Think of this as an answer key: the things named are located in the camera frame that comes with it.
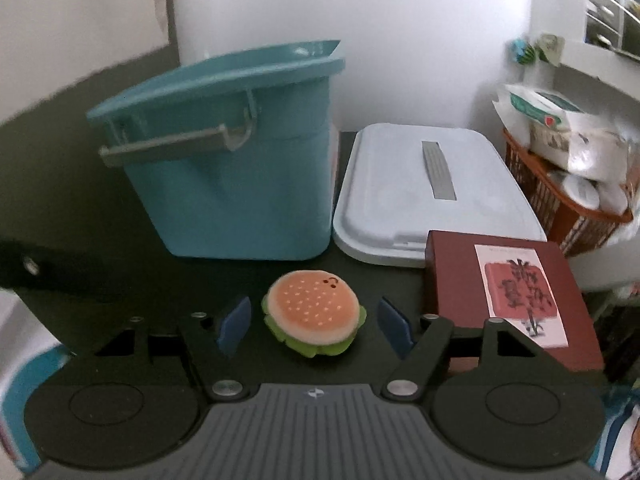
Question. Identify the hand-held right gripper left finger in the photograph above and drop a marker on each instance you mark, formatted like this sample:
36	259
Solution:
235	322

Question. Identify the black flat box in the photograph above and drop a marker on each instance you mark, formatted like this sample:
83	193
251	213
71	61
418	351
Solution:
385	285

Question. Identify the clear green decoration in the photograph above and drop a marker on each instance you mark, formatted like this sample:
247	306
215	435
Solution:
551	49

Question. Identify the white drawer organizer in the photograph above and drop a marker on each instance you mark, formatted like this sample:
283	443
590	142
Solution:
610	5

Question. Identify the teal plastic storage bin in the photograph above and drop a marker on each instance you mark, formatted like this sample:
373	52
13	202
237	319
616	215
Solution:
225	195

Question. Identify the white jar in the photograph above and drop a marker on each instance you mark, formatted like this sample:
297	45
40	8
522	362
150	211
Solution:
582	194

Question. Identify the dark red box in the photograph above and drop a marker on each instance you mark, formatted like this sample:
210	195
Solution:
455	280

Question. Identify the burger toy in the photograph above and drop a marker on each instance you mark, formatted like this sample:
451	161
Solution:
310	310

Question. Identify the white shelf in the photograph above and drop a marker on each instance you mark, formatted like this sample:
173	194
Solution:
595	67

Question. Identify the white bin lid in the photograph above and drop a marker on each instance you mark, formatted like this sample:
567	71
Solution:
390	200

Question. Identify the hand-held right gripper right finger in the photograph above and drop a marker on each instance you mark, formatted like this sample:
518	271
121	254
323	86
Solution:
395	327

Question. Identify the red plastic basket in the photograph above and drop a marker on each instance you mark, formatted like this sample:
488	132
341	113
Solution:
545	195

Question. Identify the white wet wipes packet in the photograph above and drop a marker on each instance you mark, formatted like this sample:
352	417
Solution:
540	107

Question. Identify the teal printed blanket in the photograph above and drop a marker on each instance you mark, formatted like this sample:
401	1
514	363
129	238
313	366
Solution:
25	410

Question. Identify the teal flower decoration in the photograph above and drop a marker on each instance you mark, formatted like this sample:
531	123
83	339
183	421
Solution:
522	51

